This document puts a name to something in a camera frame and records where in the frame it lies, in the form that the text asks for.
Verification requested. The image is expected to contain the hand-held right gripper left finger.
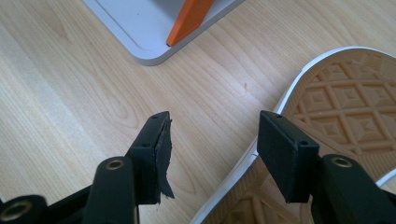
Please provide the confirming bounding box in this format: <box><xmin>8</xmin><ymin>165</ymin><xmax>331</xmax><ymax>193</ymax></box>
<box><xmin>125</xmin><ymin>111</ymin><xmax>176</xmax><ymax>206</ymax></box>

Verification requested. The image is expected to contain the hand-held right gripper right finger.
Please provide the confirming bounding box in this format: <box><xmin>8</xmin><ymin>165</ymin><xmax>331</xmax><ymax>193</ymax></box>
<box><xmin>257</xmin><ymin>110</ymin><xmax>321</xmax><ymax>203</ymax></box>

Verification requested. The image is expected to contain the white shoe with tan sole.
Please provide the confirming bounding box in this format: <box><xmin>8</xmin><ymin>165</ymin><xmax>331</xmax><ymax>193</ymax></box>
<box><xmin>190</xmin><ymin>46</ymin><xmax>396</xmax><ymax>224</ymax></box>

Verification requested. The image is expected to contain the white flat board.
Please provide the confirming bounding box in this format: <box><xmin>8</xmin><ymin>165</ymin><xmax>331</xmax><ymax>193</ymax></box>
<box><xmin>82</xmin><ymin>0</ymin><xmax>247</xmax><ymax>66</ymax></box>

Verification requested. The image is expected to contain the orange upright panel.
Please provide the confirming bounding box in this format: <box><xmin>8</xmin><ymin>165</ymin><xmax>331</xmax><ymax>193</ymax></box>
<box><xmin>165</xmin><ymin>0</ymin><xmax>217</xmax><ymax>48</ymax></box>

